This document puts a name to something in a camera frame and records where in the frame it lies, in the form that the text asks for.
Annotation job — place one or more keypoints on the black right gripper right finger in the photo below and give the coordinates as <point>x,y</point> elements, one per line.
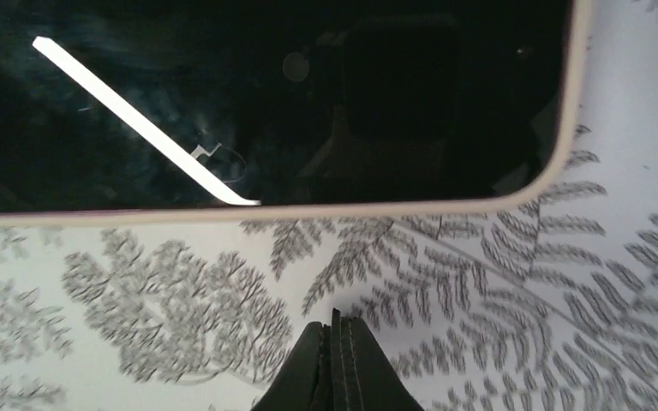
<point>363,378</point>

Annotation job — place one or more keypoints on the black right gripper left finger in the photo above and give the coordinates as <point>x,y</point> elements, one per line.
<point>303,383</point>

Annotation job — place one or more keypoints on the beige phone case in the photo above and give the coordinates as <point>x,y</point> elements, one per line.
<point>567,142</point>

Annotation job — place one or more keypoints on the black smartphone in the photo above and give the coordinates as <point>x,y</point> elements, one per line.
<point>306,102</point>

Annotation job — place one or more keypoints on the floral patterned table mat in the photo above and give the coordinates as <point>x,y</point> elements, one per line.
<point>547,305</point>

